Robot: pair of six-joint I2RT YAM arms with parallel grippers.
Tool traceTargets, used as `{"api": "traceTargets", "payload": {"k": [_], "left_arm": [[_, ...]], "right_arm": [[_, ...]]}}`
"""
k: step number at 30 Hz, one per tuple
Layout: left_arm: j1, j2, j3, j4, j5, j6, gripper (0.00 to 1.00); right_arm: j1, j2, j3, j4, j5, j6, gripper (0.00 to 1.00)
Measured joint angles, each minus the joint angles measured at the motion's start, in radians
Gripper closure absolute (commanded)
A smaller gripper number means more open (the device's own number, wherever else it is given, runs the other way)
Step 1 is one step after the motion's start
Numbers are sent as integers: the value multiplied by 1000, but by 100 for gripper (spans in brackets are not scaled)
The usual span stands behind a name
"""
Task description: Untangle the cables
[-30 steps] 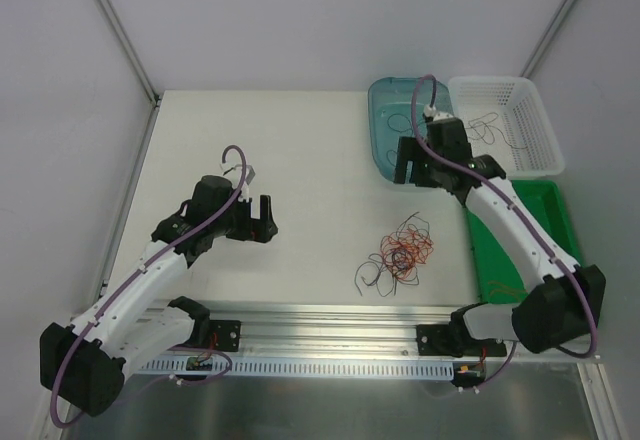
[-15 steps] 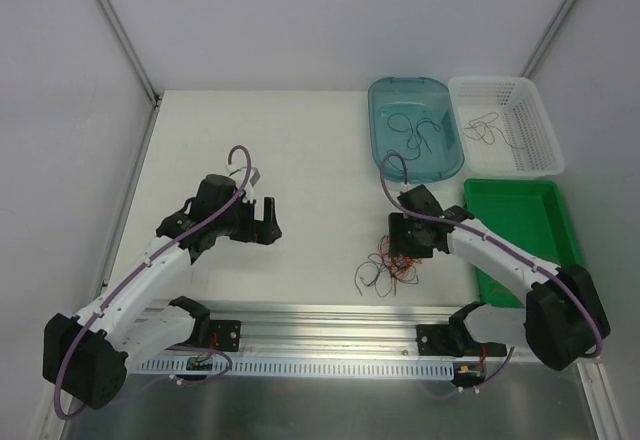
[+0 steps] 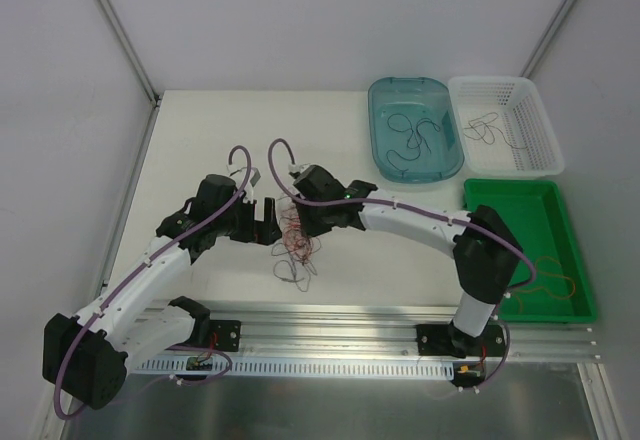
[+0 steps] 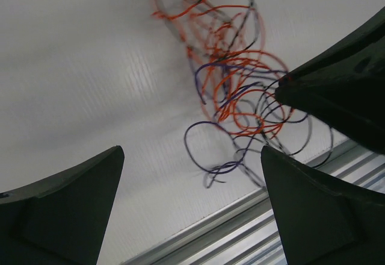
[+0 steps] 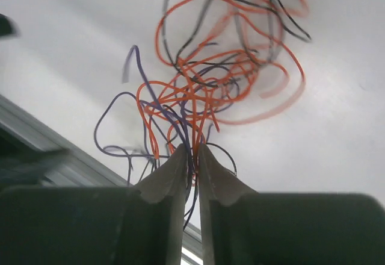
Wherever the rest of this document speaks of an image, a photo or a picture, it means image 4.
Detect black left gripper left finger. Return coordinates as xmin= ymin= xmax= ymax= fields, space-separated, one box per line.
xmin=1 ymin=146 xmax=125 ymax=264

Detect orange purple black wires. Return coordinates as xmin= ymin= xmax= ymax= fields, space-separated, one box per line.
xmin=129 ymin=0 xmax=334 ymax=189

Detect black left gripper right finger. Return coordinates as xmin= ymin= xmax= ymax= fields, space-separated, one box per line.
xmin=260 ymin=146 xmax=384 ymax=264

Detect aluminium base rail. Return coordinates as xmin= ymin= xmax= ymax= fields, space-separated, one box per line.
xmin=126 ymin=140 xmax=384 ymax=264

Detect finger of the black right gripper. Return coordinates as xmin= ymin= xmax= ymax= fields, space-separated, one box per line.
xmin=275 ymin=13 xmax=384 ymax=154

